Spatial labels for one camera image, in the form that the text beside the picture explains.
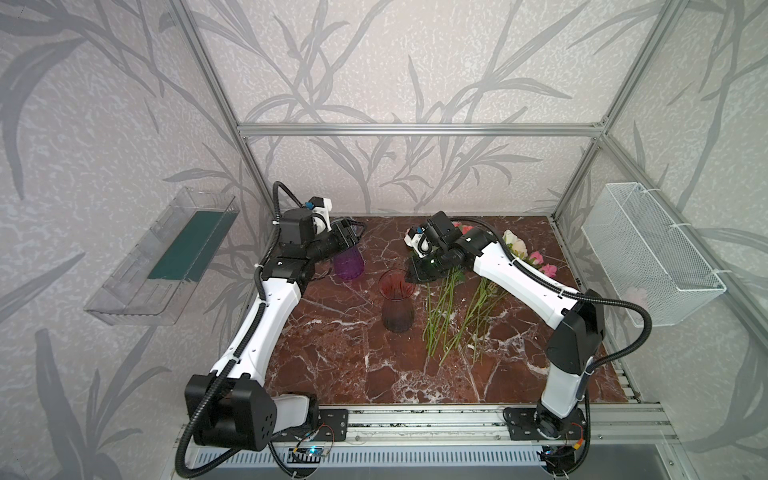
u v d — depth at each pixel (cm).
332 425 73
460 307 95
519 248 105
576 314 46
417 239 74
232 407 38
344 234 67
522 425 74
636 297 73
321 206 69
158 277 64
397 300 83
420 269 71
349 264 108
